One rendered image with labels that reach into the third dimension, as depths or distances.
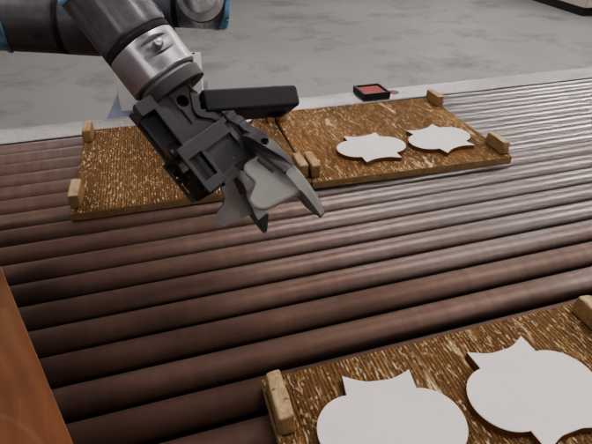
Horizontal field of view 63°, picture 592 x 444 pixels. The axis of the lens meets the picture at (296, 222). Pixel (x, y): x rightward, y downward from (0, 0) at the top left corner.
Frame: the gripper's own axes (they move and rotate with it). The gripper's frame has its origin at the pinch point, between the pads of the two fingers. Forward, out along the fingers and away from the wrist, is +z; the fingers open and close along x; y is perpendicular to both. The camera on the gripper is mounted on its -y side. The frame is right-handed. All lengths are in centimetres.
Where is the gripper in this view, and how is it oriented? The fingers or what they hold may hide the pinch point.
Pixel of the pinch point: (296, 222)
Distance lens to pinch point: 55.2
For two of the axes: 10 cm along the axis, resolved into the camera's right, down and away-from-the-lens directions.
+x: 4.4, -1.2, -8.9
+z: 5.9, 7.9, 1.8
